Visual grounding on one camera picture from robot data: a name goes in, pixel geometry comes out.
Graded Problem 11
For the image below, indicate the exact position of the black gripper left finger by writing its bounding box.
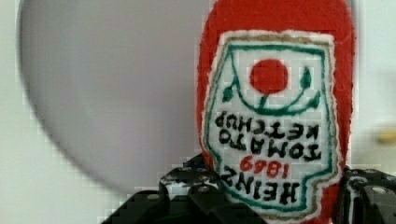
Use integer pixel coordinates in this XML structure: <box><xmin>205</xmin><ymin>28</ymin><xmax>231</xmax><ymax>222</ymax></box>
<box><xmin>101</xmin><ymin>155</ymin><xmax>267</xmax><ymax>224</ymax></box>

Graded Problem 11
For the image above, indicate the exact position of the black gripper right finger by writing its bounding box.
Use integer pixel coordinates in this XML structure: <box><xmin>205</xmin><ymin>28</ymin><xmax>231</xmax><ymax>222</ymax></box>
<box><xmin>332</xmin><ymin>167</ymin><xmax>396</xmax><ymax>224</ymax></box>

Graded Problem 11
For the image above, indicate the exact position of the red plush ketchup bottle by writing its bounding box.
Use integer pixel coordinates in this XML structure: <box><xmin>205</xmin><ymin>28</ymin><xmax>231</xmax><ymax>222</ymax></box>
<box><xmin>196</xmin><ymin>0</ymin><xmax>356</xmax><ymax>224</ymax></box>

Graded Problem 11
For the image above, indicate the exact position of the grey round plate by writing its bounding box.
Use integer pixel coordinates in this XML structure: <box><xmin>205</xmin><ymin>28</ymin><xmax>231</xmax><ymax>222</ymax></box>
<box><xmin>19</xmin><ymin>0</ymin><xmax>214</xmax><ymax>193</ymax></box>

